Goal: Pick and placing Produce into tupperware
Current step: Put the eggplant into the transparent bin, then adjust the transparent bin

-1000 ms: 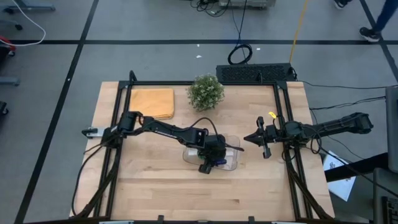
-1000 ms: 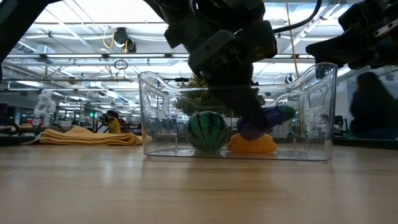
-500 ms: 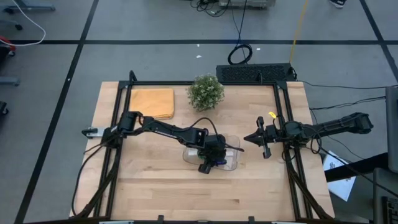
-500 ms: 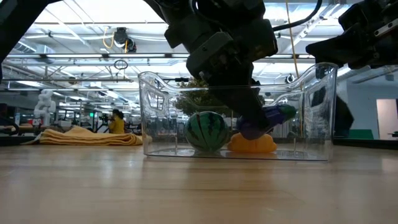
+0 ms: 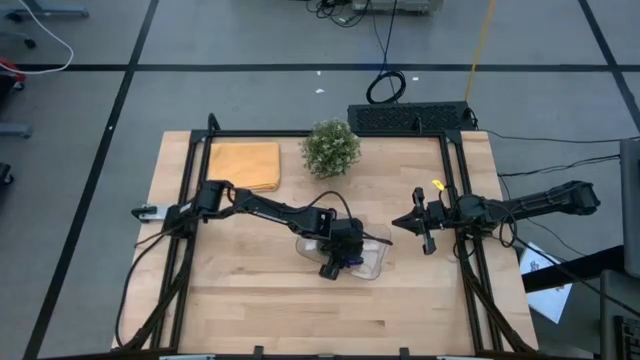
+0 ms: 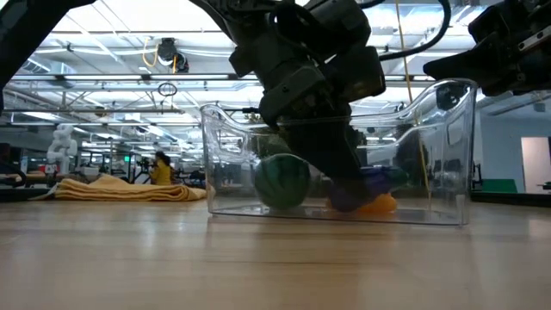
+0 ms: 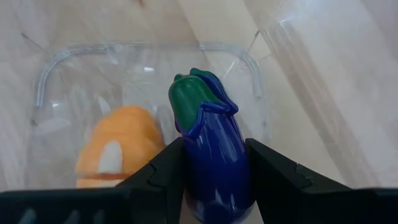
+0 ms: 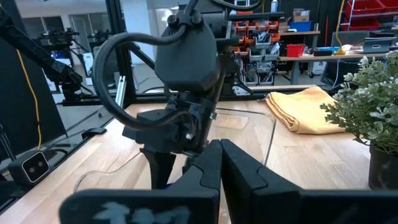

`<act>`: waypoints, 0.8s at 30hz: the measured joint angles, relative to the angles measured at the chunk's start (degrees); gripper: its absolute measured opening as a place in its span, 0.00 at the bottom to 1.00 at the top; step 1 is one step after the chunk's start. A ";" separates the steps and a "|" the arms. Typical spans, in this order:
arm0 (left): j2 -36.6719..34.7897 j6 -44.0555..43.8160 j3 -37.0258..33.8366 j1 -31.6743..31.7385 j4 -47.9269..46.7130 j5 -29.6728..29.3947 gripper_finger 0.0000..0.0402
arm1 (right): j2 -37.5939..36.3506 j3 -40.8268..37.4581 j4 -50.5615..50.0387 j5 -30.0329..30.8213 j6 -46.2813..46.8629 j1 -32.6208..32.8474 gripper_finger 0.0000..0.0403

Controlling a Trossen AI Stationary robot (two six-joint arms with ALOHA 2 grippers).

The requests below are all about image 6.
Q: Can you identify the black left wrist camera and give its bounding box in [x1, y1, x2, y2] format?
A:
[326, 45, 387, 103]

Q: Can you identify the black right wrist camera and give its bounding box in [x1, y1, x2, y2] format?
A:
[467, 3, 516, 44]

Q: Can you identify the person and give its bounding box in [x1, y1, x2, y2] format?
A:
[148, 150, 174, 187]

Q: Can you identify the yellow folded towel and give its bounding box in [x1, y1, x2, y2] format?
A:
[42, 174, 207, 202]

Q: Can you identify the clear plastic storage bin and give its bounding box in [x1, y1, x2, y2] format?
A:
[199, 77, 479, 228]

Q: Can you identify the white robot figure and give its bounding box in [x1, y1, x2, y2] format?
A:
[46, 124, 78, 176]

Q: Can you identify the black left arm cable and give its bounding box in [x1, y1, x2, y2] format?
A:
[356, 0, 452, 62]

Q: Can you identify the green striped toy watermelon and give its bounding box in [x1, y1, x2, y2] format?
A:
[253, 153, 312, 211]

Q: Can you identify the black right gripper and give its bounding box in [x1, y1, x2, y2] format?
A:
[423, 0, 551, 97]

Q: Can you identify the orange toy pumpkin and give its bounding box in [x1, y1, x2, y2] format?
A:
[356, 192, 398, 214]

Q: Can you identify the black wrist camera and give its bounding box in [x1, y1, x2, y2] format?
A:
[467, 3, 516, 44]
[326, 45, 387, 103]

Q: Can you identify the black hanging loop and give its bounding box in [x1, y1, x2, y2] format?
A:
[157, 81, 178, 98]

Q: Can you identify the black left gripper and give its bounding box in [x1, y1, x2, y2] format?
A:
[228, 34, 371, 208]

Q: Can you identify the yellow hanging cord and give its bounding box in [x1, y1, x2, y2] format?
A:
[393, 0, 431, 195]

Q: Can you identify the purple toy eggplant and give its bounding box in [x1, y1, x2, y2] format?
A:
[329, 165, 410, 213]

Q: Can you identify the black ceiling cable reel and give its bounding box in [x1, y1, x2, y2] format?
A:
[156, 37, 190, 74]

